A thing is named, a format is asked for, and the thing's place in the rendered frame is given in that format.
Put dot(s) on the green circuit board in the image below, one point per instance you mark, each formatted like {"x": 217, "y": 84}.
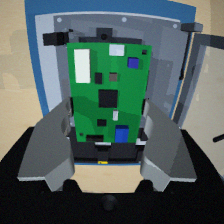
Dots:
{"x": 108, "y": 84}

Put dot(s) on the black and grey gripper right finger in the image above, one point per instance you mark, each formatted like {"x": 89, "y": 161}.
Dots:
{"x": 176, "y": 164}

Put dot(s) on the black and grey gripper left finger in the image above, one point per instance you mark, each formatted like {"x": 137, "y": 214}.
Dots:
{"x": 39, "y": 161}

